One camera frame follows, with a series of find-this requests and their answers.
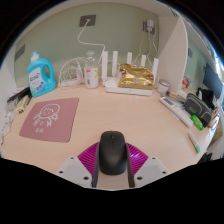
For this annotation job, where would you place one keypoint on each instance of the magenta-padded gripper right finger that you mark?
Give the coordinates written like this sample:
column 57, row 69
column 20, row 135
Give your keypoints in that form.
column 137, row 160

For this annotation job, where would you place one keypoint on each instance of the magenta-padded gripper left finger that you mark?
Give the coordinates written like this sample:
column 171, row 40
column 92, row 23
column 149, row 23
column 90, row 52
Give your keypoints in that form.
column 87, row 160

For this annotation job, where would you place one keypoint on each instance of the black computer mouse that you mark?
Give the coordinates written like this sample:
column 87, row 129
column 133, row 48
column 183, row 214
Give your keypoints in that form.
column 112, row 153

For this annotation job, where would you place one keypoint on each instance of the pink mouse pad with drawing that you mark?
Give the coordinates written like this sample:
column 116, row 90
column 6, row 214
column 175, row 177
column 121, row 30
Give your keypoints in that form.
column 65, row 130

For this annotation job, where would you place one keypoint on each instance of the white and green pen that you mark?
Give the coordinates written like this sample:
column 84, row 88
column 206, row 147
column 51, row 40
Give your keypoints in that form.
column 194, row 142

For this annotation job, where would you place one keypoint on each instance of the white remote control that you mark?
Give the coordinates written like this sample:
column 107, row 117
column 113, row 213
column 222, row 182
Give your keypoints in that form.
column 176, row 110

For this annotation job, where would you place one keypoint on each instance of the white router with antennas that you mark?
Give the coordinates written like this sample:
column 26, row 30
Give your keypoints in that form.
column 128, row 91

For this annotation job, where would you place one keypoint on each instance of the small green bottle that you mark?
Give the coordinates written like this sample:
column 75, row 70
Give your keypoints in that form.
column 197, row 122

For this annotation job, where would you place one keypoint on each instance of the small round white jar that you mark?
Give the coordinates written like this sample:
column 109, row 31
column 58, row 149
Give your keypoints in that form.
column 163, row 87

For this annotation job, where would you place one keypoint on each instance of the dark grey zip pouch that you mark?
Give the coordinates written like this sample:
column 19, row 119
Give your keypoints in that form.
column 197, row 108

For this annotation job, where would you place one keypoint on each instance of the gold foil bag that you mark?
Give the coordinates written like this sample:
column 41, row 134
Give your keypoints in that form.
column 136, row 77

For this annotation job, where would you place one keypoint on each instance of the black pen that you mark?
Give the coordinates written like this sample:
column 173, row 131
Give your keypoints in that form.
column 29, row 100

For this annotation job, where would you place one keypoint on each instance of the small yellowish box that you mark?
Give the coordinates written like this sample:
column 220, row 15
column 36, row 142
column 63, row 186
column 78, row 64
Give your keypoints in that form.
column 21, row 105

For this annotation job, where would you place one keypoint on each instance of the clear plastic bottle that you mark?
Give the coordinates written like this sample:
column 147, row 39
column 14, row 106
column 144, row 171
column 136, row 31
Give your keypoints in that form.
column 91, row 73

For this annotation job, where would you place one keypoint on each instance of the crumpled clear plastic bag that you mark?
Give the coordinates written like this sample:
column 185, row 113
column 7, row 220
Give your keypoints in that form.
column 7, row 123

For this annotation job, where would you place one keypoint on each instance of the blue detergent bottle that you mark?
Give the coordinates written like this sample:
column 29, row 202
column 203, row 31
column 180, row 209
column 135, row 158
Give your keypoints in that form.
column 40, row 81

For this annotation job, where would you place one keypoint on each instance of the black bag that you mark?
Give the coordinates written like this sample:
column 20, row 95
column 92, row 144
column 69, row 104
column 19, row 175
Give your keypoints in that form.
column 206, row 96

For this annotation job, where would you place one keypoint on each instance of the stack of books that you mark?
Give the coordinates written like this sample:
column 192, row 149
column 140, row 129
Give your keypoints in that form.
column 18, row 93

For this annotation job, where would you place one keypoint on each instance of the dark computer monitor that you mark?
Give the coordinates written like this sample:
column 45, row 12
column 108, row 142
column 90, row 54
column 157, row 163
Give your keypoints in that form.
column 212, row 80

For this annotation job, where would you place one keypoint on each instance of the grey blank wall plate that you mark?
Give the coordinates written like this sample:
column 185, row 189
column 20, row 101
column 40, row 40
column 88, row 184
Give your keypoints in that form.
column 19, row 52

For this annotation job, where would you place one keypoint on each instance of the white wall charger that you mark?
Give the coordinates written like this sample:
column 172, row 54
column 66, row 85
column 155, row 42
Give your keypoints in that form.
column 149, row 26

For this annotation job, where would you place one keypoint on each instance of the grey wall socket plate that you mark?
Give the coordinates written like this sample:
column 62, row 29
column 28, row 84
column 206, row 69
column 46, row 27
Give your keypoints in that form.
column 87, row 20

